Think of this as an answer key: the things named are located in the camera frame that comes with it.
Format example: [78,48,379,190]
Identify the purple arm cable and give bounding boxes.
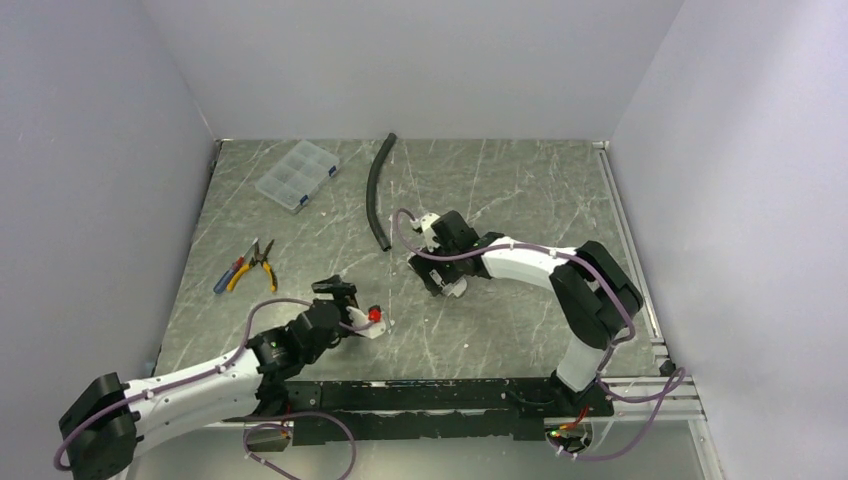
[394,208,690,463]
[54,298,382,479]

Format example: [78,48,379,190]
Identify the blue red screwdriver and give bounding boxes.
[213,256,244,295]

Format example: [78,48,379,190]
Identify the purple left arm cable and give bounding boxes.
[54,298,382,479]

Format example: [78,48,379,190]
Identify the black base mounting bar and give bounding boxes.
[219,376,615,446]

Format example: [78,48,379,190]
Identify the black rubber hose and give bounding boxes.
[366,133,399,253]

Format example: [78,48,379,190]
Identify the printed glasses pouch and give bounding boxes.
[437,278,468,298]

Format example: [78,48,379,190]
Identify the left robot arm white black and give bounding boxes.
[53,275,383,479]

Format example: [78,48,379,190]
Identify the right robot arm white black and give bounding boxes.
[392,209,645,415]

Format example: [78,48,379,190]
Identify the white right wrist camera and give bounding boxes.
[412,213,440,250]

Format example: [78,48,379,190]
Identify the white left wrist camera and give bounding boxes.
[346,305,393,339]

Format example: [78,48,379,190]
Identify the clear plastic compartment box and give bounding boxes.
[255,140,340,214]

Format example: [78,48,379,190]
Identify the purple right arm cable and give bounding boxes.
[394,208,690,463]

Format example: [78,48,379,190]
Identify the yellow handled pliers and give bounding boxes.
[226,239,280,294]

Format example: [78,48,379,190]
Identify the aluminium frame rail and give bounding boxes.
[196,373,703,457]

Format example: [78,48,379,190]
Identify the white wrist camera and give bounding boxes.
[412,213,440,250]
[346,305,393,339]

